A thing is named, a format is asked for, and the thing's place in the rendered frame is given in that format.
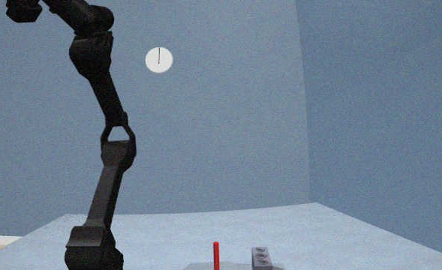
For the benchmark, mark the red peg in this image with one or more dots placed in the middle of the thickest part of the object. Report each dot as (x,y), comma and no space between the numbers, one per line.
(216,256)

